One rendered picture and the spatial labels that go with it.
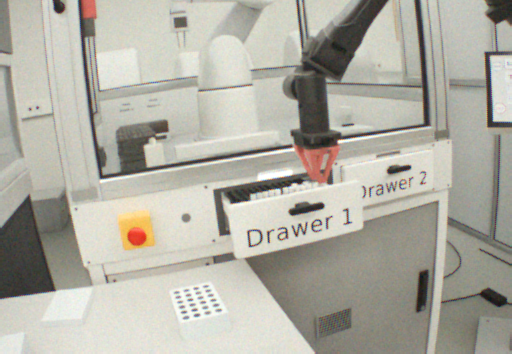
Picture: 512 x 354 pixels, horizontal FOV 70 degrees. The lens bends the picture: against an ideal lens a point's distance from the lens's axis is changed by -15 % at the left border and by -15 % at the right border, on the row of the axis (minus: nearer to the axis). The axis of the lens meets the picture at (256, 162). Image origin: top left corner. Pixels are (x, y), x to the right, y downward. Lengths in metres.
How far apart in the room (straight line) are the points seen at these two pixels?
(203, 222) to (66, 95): 0.41
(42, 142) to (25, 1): 1.42
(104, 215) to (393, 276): 0.82
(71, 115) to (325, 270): 0.73
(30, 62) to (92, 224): 3.47
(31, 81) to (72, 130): 3.41
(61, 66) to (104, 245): 0.40
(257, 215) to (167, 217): 0.22
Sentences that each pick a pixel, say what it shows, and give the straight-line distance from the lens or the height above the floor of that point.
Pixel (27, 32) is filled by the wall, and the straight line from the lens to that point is 4.35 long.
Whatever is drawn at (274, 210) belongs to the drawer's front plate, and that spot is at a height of 0.91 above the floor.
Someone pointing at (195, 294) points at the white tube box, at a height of 0.80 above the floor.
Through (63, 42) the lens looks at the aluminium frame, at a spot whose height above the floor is 1.29.
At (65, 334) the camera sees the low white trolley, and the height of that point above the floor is 0.76.
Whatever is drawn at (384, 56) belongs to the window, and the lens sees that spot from 1.11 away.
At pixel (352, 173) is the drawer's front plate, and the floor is 0.91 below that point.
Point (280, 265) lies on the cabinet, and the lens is 1.07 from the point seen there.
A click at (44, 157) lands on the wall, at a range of 4.33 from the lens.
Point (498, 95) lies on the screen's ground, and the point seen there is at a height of 1.05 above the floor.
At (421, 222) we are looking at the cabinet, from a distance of 1.26.
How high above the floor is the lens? 1.18
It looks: 12 degrees down
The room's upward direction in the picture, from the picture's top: 6 degrees counter-clockwise
